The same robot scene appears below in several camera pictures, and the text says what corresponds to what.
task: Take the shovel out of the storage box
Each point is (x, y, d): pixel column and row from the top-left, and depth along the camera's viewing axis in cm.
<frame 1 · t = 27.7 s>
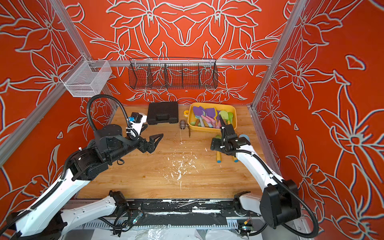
left hand: (153, 128, 60), fingers open
right hand: (217, 144, 84), fingers open
yellow plastic storage box: (211, 129, 102), point 4 cm above the table
black plastic tool case: (163, 110, 118), on the table
yellow tape roll: (186, 113, 114), point 2 cm above the table
purple shovel pink handle: (198, 111, 115), point 3 cm above the table
purple shovel pink handle 2: (210, 114, 113), point 3 cm above the table
light green shovel wooden handle: (224, 115, 112), point 3 cm above the table
green shovel yellow handle: (218, 153, 92), point 3 cm above the table

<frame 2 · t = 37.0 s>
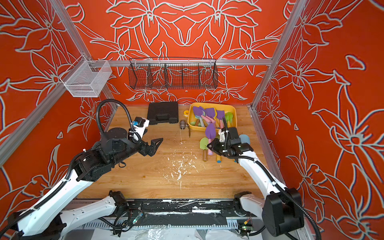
left hand: (153, 132, 63), fingers open
right hand: (207, 144, 81), fingers closed
light green shovel wooden handle: (203, 143, 98), on the table
the other named things where they were.

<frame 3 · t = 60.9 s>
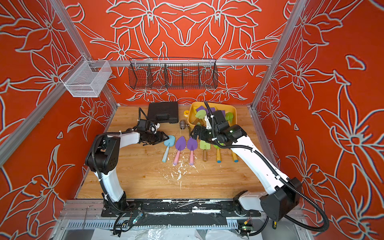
left hand: (165, 137, 98), fingers open
right hand: (196, 133, 74), fingers open
purple shovel pink handle: (180, 144, 100), on the table
purple shovel pink handle 2: (192, 145, 99), on the table
blue shovel white handle: (168, 143, 100), on the table
the other named things where they were.

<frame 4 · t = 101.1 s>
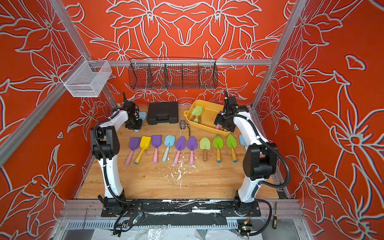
left hand: (137, 126, 104), fingers closed
right hand: (220, 123, 88), fingers open
purple square shovel: (134, 143, 100), on the table
yellow square shovel yellow handle: (145, 144, 100), on the table
purple square shovel pink handle: (156, 142, 100), on the table
the other named things where they were.

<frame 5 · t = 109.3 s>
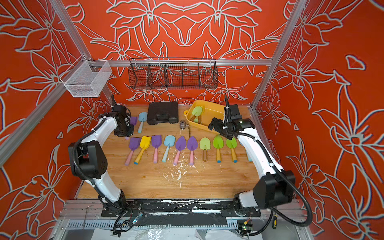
left hand: (128, 132, 92), fingers closed
right hand: (214, 126, 80), fingers open
the named things where they were.

